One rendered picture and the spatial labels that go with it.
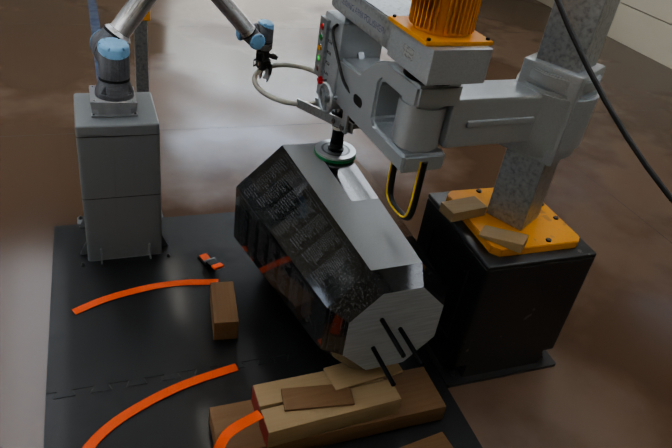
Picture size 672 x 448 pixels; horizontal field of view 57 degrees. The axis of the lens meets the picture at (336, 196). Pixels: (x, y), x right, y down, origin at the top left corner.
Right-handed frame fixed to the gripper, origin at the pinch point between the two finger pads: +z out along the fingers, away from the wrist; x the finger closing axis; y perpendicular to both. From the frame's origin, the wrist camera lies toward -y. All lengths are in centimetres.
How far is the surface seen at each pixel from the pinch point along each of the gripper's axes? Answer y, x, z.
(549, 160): 23, 178, -44
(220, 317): 113, 79, 61
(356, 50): 37, 83, -61
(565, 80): 22, 171, -79
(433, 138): 67, 142, -56
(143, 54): 20, -88, 13
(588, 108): 14, 183, -68
